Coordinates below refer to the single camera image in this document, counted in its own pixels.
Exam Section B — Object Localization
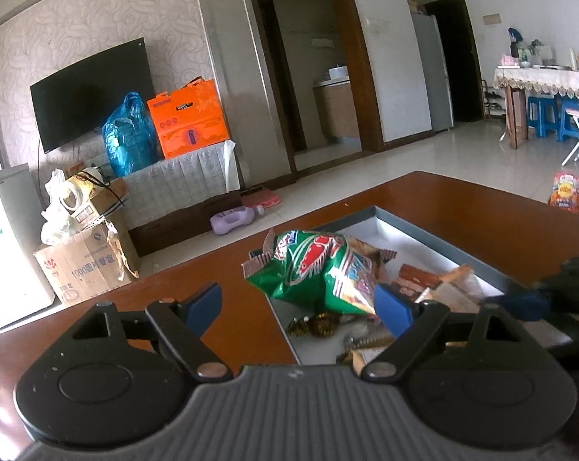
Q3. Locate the shoe rack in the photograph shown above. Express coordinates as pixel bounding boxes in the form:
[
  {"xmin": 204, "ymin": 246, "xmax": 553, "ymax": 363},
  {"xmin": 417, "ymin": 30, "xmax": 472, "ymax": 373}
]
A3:
[{"xmin": 481, "ymin": 79, "xmax": 508, "ymax": 123}]

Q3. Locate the purple bottle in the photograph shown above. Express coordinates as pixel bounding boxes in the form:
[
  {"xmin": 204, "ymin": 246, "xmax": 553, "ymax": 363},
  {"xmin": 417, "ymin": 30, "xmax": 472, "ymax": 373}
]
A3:
[{"xmin": 210, "ymin": 204, "xmax": 266, "ymax": 236}]

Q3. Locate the wooden kitchen cabinet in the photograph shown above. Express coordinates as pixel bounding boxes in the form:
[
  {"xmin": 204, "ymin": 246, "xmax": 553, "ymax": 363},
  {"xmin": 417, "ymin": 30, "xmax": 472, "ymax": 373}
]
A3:
[{"xmin": 313, "ymin": 79, "xmax": 362, "ymax": 141}]

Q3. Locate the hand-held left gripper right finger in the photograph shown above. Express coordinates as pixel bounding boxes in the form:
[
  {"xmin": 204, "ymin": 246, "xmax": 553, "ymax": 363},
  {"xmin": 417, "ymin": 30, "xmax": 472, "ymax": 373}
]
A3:
[{"xmin": 361, "ymin": 282, "xmax": 547, "ymax": 384}]

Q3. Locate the orange gift box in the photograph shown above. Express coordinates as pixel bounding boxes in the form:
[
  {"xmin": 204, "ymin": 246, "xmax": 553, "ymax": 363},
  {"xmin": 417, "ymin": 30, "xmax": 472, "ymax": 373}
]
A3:
[{"xmin": 146, "ymin": 78, "xmax": 230, "ymax": 160}]

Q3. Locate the orange snack bag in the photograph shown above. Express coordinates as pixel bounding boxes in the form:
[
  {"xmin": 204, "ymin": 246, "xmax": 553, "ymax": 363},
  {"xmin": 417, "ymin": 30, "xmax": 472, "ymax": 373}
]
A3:
[{"xmin": 549, "ymin": 172, "xmax": 579, "ymax": 213}]

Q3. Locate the grey cardboard box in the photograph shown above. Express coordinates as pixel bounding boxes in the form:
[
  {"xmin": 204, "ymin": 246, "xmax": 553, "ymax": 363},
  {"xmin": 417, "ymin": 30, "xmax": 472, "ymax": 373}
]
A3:
[{"xmin": 248, "ymin": 206, "xmax": 573, "ymax": 366}]

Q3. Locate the yellow red-striped cracker bag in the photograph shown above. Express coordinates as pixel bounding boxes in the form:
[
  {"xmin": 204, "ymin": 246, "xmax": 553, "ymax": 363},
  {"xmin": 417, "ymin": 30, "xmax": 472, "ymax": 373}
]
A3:
[{"xmin": 242, "ymin": 230, "xmax": 398, "ymax": 318}]

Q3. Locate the olive green snack packet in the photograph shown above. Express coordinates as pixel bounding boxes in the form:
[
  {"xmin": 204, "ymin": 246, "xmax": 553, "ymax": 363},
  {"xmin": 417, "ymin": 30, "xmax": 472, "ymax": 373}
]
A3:
[{"xmin": 337, "ymin": 335, "xmax": 396, "ymax": 373}]

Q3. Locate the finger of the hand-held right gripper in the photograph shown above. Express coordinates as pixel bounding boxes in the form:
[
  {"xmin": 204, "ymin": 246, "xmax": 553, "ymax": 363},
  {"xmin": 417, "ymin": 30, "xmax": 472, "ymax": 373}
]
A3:
[{"xmin": 484, "ymin": 292, "xmax": 553, "ymax": 322}]

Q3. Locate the black television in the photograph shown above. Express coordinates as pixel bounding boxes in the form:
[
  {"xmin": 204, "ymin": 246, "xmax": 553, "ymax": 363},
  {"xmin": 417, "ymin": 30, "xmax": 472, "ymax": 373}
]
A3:
[{"xmin": 30, "ymin": 37, "xmax": 155, "ymax": 154}]

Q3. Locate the pink cloth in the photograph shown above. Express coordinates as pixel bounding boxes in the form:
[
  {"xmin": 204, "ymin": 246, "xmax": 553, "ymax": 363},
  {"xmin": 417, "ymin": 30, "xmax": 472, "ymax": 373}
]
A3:
[{"xmin": 242, "ymin": 186, "xmax": 281, "ymax": 209}]

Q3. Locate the foil candy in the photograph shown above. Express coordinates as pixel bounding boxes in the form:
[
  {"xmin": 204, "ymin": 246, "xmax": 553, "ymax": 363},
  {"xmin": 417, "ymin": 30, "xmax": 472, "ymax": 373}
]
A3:
[
  {"xmin": 311, "ymin": 312, "xmax": 341, "ymax": 338},
  {"xmin": 289, "ymin": 316, "xmax": 315, "ymax": 338}
]

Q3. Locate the white cloth cover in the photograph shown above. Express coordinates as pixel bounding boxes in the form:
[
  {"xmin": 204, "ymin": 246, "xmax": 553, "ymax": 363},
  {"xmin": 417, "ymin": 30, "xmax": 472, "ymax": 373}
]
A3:
[{"xmin": 121, "ymin": 139, "xmax": 240, "ymax": 229}]

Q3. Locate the tan snack packet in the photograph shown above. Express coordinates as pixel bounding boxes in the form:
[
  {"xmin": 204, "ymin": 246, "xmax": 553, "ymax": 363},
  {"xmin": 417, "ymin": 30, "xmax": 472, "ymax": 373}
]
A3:
[{"xmin": 417, "ymin": 264, "xmax": 482, "ymax": 313}]

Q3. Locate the large cardboard box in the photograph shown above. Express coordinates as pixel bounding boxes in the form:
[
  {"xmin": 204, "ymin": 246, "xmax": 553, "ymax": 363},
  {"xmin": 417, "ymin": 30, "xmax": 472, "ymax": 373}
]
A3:
[{"xmin": 34, "ymin": 218, "xmax": 141, "ymax": 307}]

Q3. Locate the white plastic bag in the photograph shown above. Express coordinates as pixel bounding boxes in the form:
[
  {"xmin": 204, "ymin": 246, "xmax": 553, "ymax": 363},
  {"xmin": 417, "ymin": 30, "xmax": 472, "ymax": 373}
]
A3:
[{"xmin": 41, "ymin": 168, "xmax": 86, "ymax": 245}]

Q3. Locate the small cardboard box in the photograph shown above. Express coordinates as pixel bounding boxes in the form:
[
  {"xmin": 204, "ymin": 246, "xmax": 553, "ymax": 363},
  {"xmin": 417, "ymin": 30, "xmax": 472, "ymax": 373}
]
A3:
[{"xmin": 71, "ymin": 177, "xmax": 129, "ymax": 224}]

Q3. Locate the red stick snack packet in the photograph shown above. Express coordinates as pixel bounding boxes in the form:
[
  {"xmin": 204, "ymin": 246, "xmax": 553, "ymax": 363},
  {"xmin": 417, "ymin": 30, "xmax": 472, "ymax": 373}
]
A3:
[{"xmin": 396, "ymin": 263, "xmax": 446, "ymax": 296}]

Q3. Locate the dining table with lace cloth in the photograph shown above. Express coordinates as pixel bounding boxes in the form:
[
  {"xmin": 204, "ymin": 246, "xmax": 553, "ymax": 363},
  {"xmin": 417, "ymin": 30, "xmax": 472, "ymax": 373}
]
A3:
[{"xmin": 493, "ymin": 65, "xmax": 579, "ymax": 151}]

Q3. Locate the pale yellow tape roll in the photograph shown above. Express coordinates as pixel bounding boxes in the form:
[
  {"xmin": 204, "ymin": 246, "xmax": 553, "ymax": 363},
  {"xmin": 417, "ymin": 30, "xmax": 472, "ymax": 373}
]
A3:
[{"xmin": 61, "ymin": 173, "xmax": 103, "ymax": 213}]

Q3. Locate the dark wooden television cabinet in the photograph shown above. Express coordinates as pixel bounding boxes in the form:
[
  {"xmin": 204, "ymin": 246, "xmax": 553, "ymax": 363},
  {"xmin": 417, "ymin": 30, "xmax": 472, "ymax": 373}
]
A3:
[{"xmin": 126, "ymin": 187, "xmax": 245, "ymax": 257}]

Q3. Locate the grey refrigerator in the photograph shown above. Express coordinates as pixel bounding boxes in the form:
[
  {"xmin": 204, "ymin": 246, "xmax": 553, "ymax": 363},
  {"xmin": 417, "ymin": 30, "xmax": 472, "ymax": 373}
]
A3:
[{"xmin": 409, "ymin": 12, "xmax": 454, "ymax": 133}]

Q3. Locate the white chest fridge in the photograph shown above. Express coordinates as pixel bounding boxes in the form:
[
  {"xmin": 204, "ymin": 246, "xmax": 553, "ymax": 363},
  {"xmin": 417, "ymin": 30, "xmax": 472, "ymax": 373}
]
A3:
[{"xmin": 0, "ymin": 163, "xmax": 57, "ymax": 334}]

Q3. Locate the blue plastic stool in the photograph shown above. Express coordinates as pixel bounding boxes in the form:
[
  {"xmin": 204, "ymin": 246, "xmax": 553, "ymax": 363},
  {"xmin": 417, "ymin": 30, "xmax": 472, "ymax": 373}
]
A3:
[
  {"xmin": 527, "ymin": 96, "xmax": 559, "ymax": 138},
  {"xmin": 558, "ymin": 101, "xmax": 579, "ymax": 142}
]

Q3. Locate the blue plastic bag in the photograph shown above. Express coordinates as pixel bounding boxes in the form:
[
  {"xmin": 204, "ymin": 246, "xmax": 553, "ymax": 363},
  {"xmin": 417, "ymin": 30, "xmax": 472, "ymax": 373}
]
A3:
[{"xmin": 101, "ymin": 91, "xmax": 160, "ymax": 177}]

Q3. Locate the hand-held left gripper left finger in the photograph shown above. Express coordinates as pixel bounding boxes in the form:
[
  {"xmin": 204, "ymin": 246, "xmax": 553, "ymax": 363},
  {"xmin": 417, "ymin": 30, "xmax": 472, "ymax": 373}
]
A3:
[{"xmin": 54, "ymin": 282, "xmax": 233, "ymax": 384}]

